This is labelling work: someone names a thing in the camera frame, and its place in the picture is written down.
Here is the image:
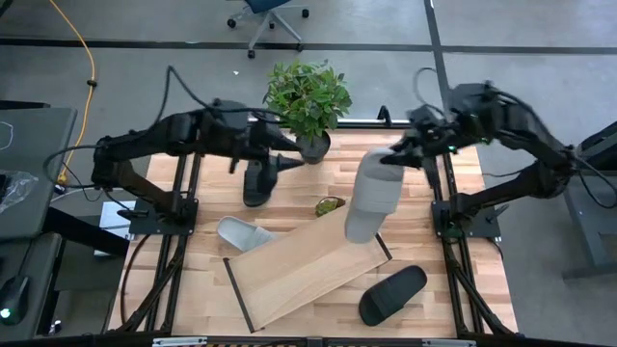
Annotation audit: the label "grey side table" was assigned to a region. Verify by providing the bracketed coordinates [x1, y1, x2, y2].
[561, 168, 617, 281]

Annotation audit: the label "thin white cord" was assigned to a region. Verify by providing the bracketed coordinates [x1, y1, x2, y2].
[0, 120, 15, 152]

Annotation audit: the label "leafy tree in black pot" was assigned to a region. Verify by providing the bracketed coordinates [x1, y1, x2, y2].
[261, 58, 354, 166]

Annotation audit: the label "white floor cable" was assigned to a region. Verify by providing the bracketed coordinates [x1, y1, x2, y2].
[49, 185, 100, 204]

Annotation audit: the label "black slide sandal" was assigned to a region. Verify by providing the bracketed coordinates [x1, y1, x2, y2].
[241, 156, 281, 209]
[357, 264, 429, 328]

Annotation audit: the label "black desk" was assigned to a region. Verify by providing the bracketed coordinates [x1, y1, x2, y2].
[0, 232, 64, 343]
[0, 106, 78, 242]

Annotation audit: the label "black computer mouse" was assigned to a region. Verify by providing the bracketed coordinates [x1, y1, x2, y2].
[0, 274, 31, 327]

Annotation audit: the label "blue office chair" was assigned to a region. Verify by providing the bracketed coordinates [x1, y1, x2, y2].
[226, 0, 311, 60]

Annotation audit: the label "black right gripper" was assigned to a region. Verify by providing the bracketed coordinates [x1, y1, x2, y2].
[379, 104, 454, 170]

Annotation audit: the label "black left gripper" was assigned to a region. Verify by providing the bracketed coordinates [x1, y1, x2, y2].
[243, 115, 307, 171]

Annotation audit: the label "clear plastic bag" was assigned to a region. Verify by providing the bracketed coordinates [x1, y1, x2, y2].
[0, 169, 40, 216]

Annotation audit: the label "yellow cable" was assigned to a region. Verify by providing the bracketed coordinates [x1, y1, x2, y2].
[46, 0, 98, 187]

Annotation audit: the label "succulents in black pot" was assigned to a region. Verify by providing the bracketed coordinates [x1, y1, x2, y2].
[314, 195, 347, 219]

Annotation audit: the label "grey slide sandal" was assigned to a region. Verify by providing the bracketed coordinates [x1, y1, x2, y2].
[216, 215, 280, 254]
[343, 147, 406, 245]

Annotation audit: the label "black aluminium table frame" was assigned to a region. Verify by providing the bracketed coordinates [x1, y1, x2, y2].
[108, 119, 520, 347]

